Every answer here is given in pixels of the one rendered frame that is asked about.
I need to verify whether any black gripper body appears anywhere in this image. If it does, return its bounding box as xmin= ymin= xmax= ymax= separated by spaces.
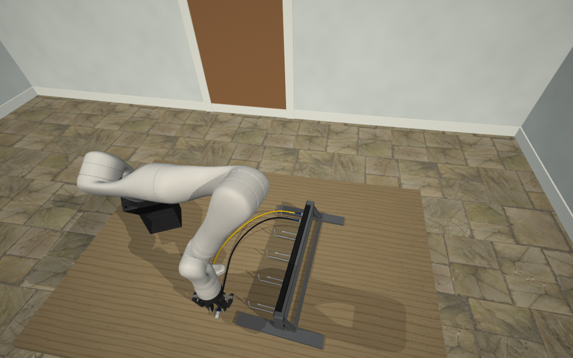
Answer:
xmin=199 ymin=285 xmax=226 ymax=304

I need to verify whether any dark grey patch panel rack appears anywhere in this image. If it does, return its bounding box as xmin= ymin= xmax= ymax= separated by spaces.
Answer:
xmin=235 ymin=200 xmax=345 ymax=349

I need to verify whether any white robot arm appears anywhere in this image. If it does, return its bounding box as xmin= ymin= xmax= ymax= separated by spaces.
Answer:
xmin=77 ymin=151 xmax=270 ymax=300

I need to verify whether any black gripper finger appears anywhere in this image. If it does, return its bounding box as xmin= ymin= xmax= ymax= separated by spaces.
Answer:
xmin=192 ymin=292 xmax=214 ymax=312
xmin=214 ymin=293 xmax=234 ymax=313

